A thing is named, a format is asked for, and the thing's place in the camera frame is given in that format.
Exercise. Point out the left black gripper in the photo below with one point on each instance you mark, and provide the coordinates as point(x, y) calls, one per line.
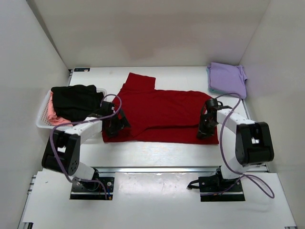
point(122, 124)

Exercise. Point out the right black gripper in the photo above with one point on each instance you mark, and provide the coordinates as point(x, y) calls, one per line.
point(203, 133)

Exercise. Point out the red t shirt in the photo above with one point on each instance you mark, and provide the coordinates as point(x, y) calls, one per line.
point(159, 115)

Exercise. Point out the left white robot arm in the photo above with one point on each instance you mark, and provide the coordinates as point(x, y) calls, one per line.
point(62, 152)

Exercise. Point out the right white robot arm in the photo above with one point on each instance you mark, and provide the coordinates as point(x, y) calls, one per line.
point(253, 146)

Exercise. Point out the folded teal cloth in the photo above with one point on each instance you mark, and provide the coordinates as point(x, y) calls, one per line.
point(215, 91)

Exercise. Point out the black t shirt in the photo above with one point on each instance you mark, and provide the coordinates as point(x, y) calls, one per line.
point(75, 103)

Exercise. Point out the folded lavender t shirt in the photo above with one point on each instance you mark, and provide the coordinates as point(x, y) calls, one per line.
point(227, 78)

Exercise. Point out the pink t shirt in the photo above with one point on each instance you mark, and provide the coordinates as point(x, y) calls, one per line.
point(52, 117)

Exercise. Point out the small label sticker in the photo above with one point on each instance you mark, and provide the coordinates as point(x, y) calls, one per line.
point(81, 70)

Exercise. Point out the white plastic laundry basket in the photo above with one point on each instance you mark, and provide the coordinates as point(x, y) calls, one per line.
point(42, 121)

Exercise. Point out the aluminium rail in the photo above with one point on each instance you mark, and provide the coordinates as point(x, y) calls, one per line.
point(156, 169)

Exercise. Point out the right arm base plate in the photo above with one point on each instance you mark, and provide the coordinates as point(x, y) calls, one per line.
point(215, 189)

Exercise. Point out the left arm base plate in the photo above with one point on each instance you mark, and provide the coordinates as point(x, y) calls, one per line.
point(92, 190)

